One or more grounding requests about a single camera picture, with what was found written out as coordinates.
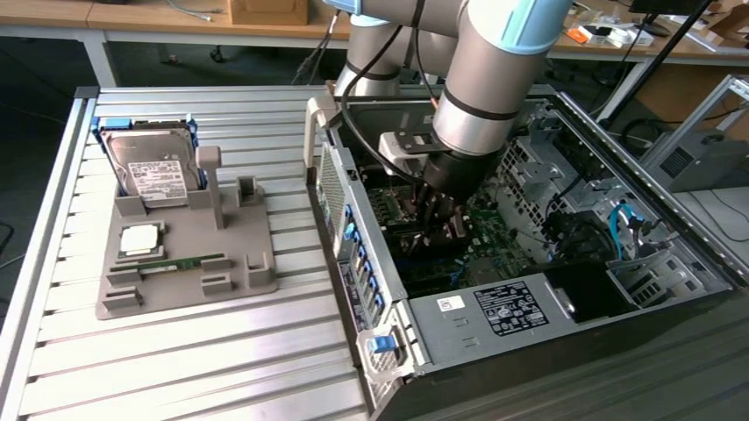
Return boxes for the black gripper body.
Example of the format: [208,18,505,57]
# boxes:
[422,148,498,207]

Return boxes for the graphics card with metal bracket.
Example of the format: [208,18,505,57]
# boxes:
[394,218,470,258]

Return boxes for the green motherboard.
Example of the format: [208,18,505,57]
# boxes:
[365,175,545,299]

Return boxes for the blue expansion slot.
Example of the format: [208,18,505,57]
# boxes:
[394,256,463,269]

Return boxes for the silver chipset heatsink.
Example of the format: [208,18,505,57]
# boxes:
[467,258,510,284]

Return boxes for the open PC case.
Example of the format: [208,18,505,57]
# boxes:
[303,85,749,421]

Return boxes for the grey power supply unit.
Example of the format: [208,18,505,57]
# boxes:
[406,271,581,367]

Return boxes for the metal disk bay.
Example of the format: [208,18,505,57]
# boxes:
[605,245,733,310]

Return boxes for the grey computer tower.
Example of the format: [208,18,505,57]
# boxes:
[640,126,749,194]

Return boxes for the white flat device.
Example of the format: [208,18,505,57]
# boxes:
[605,28,656,48]

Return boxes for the green RAM stick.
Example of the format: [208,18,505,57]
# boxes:
[110,252,227,275]

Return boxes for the grey parts rack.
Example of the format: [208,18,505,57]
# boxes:
[95,144,280,321]

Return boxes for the black stand pole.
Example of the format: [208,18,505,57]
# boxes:
[596,0,716,126]

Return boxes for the black monitor with stand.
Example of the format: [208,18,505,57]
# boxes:
[629,0,713,39]

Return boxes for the hard disk in blue carrier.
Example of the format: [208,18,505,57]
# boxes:
[91,114,204,210]

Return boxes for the silver CPU chip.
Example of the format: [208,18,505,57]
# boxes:
[119,226,163,258]

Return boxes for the wooden desk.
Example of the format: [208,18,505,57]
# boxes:
[546,0,749,128]
[0,0,353,87]

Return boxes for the open brown cardboard box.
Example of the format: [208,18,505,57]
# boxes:
[705,0,749,49]

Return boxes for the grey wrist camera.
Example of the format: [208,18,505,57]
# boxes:
[378,130,446,179]

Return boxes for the black cable bundle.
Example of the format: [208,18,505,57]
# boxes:
[544,210,610,264]

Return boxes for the black camera cable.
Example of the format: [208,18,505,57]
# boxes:
[341,0,431,181]

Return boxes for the blue wire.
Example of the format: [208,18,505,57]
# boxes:
[606,199,645,262]

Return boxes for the aluminium profile frame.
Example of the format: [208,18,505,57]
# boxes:
[672,73,749,146]

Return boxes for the white cable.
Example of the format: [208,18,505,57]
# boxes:
[166,0,227,21]

